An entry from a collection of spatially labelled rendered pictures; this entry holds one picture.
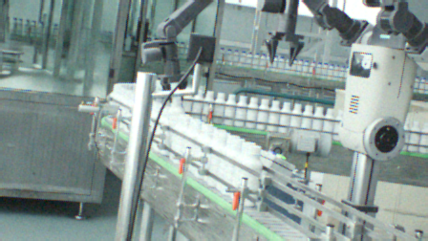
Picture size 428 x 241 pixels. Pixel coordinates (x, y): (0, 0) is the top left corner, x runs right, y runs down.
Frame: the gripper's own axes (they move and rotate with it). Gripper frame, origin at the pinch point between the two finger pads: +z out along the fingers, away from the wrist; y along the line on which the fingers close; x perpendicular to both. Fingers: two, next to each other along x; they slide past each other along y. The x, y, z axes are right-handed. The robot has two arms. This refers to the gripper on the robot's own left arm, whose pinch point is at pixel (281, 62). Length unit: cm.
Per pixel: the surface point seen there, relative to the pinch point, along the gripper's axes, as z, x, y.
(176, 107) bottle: 21, 43, -18
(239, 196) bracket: 33, -46, -27
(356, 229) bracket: 29, -92, -20
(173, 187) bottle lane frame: 46, 23, -21
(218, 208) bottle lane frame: 43, -19, -21
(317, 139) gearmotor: 39, 150, 95
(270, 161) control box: 29.2, -9.6, -2.9
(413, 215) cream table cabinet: 116, 337, 291
